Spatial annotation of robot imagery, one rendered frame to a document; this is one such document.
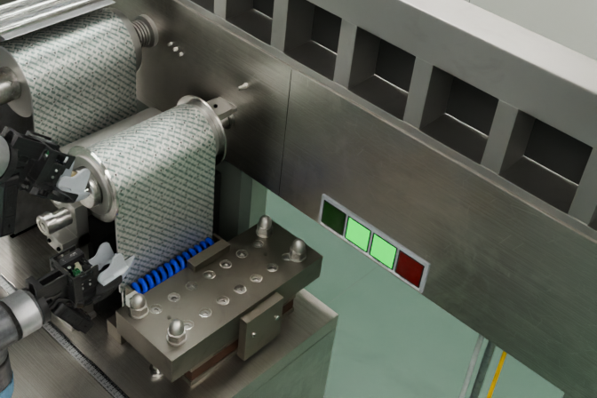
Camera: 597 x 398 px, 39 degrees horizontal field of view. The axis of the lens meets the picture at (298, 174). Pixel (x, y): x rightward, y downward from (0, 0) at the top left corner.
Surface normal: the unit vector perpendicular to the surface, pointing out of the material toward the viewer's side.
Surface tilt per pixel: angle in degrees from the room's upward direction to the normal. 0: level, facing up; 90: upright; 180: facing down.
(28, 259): 0
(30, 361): 0
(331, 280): 0
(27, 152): 90
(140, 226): 90
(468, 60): 90
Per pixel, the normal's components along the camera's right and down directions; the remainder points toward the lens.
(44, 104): 0.72, 0.50
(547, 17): -0.68, 0.41
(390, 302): 0.09, -0.78
